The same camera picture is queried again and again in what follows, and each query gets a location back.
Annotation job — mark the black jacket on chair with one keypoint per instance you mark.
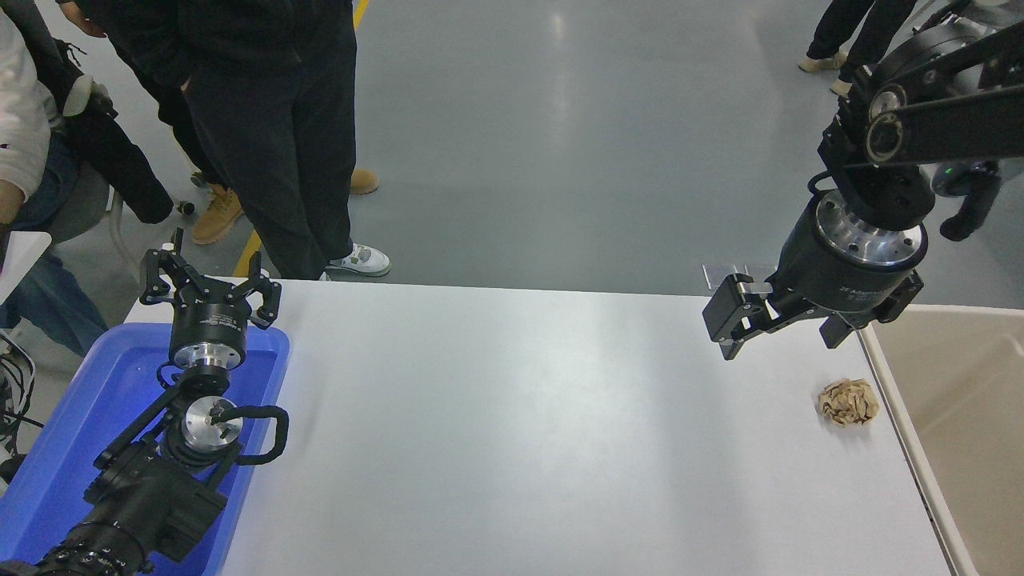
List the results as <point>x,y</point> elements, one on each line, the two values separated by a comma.
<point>112,152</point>

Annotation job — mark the blue plastic tray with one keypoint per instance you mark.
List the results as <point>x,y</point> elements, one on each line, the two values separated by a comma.
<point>88,400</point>

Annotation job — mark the metal floor plate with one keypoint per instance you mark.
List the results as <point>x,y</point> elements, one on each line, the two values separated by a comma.
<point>718,274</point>
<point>760,270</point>

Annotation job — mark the person with beige shoes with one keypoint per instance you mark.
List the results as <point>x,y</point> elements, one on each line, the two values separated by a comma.
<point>860,32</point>

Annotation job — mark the standing person with white shoes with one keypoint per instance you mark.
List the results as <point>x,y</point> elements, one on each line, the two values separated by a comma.
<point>272,160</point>

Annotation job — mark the large pale bin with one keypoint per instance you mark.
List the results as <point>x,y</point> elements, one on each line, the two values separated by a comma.
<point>960,416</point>

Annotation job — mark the grey wheeled chair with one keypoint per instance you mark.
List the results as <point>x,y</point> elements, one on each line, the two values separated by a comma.
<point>80,208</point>

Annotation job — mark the seated person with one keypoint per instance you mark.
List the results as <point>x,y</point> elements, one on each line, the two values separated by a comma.
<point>20,120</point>

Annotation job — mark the seated person's hand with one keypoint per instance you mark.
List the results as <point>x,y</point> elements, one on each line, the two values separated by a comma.
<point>10,202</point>

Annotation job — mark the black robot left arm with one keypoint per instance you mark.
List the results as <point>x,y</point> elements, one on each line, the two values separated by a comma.
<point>136,496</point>

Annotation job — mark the standing person with tan boots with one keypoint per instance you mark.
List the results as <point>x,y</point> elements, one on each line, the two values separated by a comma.
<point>216,216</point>

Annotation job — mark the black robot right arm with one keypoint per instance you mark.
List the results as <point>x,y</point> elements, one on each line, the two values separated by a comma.
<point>944,128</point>

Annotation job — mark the white writing board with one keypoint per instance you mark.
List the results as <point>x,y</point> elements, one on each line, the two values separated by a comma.
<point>20,256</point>

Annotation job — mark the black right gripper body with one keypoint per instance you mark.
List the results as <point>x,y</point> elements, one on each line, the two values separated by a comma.
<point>832,280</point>

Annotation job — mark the tan paper ball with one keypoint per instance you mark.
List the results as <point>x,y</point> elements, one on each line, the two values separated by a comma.
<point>848,402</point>

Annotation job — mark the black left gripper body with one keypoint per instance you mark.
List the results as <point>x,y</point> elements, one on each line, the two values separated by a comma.
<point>208,320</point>

